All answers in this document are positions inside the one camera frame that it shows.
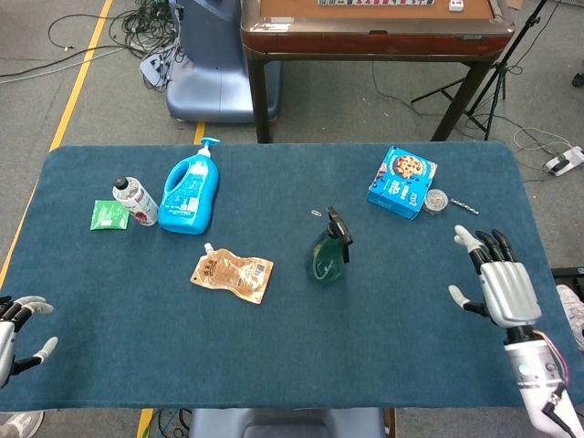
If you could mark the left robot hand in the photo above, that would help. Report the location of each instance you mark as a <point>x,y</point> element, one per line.
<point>5,342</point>

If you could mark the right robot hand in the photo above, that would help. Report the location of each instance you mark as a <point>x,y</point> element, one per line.
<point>511,292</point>

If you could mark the green transparent spray bottle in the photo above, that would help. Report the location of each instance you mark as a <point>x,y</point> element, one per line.
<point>326,260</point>

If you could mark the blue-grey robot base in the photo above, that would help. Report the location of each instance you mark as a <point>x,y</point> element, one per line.
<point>287,422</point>

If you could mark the white drink bottle black cap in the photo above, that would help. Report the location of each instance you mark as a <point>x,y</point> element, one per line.
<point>137,201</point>

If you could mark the blue detergent pump bottle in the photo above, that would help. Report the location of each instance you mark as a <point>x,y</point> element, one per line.
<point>187,201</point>

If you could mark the white sneaker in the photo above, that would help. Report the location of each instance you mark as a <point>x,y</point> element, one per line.
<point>20,424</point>
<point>572,310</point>

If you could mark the metal twist drill bit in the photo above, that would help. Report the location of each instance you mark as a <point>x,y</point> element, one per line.
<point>463,205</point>

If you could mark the round clear pin container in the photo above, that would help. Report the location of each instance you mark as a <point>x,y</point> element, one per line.
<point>435,201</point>

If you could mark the blue felt table cloth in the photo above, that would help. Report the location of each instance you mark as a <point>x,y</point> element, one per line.
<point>137,342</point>

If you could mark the white power strip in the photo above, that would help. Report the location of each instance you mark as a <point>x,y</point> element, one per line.
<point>566,162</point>

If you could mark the blue cookie box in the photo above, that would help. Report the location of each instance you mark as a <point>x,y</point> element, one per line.
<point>397,187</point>

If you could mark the green sachet packet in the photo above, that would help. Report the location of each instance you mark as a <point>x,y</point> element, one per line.
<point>107,215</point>

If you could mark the black tripod stand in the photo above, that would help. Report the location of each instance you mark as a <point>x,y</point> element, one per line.
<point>501,67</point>

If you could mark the orange spout pouch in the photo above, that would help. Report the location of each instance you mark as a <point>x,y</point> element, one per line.
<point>232,274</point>

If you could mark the brown mahjong table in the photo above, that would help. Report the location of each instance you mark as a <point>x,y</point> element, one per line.
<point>365,43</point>

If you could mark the white blue mahjong tile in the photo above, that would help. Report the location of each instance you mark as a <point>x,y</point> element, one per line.
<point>456,4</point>

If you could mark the grey power strip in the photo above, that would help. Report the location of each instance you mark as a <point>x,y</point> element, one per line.
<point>153,68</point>

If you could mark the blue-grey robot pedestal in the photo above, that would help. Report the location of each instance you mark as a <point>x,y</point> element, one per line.
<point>210,68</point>

